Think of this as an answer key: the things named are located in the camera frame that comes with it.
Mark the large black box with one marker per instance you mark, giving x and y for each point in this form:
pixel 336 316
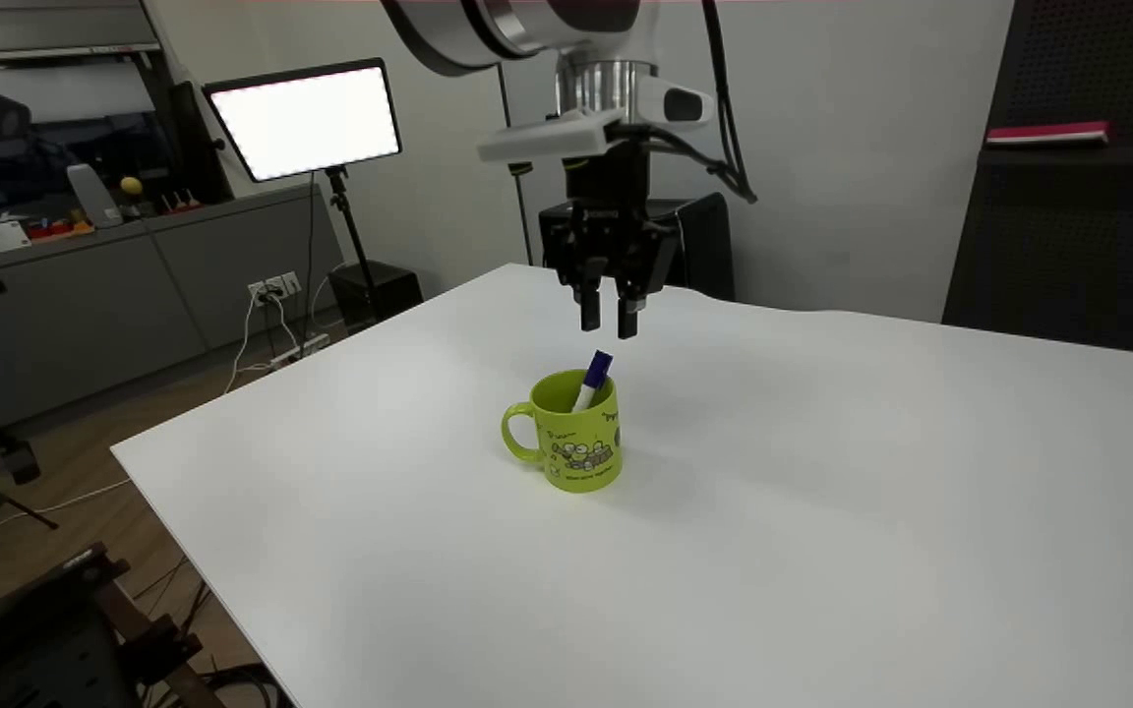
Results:
pixel 708 253

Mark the lime green ceramic mug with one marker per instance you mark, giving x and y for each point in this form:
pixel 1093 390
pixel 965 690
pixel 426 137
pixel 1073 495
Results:
pixel 579 461

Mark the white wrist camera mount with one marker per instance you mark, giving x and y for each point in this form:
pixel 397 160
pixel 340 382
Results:
pixel 550 137

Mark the small black box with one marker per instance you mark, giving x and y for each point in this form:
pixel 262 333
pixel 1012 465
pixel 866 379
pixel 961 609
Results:
pixel 378 290

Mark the grey low cabinet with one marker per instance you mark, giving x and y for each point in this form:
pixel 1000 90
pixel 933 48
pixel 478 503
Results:
pixel 95 316

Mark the white marker with blue cap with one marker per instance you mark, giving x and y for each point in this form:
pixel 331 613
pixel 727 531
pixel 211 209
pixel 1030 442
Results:
pixel 596 370

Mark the pink book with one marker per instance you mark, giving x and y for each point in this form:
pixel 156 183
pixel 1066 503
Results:
pixel 1047 137

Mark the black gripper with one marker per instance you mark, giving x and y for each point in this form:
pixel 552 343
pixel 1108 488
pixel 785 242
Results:
pixel 607 209

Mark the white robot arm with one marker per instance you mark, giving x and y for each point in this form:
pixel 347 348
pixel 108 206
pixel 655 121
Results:
pixel 513 24

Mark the small yellow ball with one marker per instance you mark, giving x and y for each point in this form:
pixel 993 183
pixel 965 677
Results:
pixel 132 188

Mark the dark shelf unit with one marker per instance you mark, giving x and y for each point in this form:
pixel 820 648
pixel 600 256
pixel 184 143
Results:
pixel 1081 248

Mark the grey wall cabinet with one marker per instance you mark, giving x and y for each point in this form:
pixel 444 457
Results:
pixel 30 24

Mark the rectangular LED light panel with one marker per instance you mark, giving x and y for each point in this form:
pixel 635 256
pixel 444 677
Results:
pixel 304 121

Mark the black light stand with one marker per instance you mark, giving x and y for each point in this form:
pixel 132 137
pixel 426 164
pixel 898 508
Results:
pixel 354 239

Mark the white power outlet strip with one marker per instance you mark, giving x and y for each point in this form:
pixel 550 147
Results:
pixel 272 286

